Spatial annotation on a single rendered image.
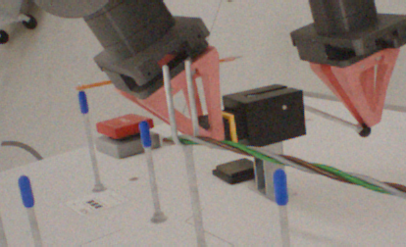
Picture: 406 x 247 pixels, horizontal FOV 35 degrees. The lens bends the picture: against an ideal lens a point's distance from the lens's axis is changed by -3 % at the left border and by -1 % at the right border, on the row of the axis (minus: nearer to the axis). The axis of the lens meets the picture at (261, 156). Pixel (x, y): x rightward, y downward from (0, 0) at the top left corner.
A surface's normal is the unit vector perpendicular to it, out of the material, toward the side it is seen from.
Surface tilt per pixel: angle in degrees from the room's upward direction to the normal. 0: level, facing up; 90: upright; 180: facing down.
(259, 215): 55
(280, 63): 0
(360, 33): 43
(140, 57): 30
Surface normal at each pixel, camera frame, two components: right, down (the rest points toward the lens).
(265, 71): -0.67, -0.32
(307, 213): -0.10, -0.94
